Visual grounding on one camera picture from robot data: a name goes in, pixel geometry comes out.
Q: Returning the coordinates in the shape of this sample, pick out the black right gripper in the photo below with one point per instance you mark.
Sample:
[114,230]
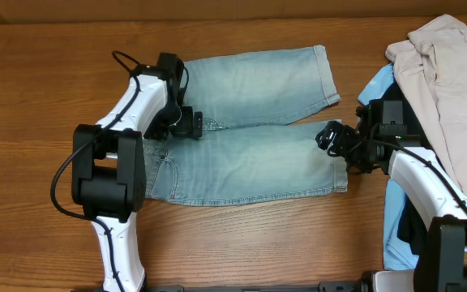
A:
[345,135]

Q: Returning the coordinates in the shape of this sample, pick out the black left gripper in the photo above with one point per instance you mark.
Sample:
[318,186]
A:
[195,124]

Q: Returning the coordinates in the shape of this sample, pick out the light blue denim shorts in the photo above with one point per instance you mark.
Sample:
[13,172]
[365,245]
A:
[257,144]

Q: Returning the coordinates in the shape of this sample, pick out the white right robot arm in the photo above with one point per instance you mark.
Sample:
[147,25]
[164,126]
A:
[442,264]

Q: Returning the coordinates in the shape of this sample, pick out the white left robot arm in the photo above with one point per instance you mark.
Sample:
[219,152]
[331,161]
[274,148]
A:
[108,173]

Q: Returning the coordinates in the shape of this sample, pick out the light blue t-shirt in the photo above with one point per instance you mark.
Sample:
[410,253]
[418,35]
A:
[397,254]

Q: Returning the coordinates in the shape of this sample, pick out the beige trousers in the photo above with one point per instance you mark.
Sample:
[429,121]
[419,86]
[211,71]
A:
[431,69]

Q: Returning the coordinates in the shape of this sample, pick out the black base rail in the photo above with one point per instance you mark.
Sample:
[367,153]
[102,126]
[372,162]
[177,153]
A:
[325,286]

